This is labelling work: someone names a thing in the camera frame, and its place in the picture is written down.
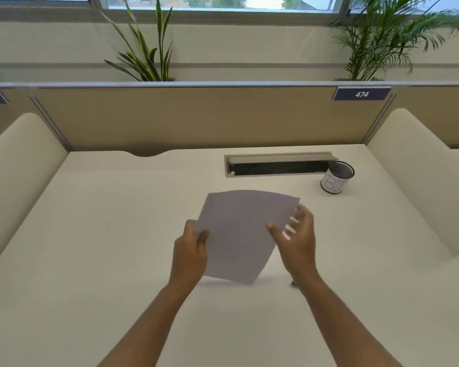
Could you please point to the person's left hand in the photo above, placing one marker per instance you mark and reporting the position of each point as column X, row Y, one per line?
column 187, row 256

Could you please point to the person's right hand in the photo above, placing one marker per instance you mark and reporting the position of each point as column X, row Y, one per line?
column 300, row 252

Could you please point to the person's left thumb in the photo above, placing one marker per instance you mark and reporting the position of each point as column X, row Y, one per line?
column 203, row 242

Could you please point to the person's right thumb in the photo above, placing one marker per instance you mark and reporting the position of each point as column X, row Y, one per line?
column 275, row 233

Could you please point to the white paper sheet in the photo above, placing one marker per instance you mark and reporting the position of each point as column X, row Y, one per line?
column 243, row 233

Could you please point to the person's right forearm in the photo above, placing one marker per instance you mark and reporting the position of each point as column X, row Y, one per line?
column 340, row 324

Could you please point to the person's left forearm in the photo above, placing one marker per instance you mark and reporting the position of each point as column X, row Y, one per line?
column 157, row 324

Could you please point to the black mesh pen cup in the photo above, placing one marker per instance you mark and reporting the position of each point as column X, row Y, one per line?
column 334, row 179

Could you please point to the beige desk partition panel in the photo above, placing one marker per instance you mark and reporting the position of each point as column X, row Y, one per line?
column 436, row 114
column 214, row 118
column 7, row 122

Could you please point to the cream side divider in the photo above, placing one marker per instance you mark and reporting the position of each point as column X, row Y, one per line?
column 417, row 175
column 19, row 179

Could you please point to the green snake plant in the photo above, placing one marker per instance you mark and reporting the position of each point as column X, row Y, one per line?
column 147, row 61

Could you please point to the green palm plant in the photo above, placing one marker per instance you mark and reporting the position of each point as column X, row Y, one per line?
column 375, row 38

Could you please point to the window frame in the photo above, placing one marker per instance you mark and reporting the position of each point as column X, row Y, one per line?
column 229, row 7

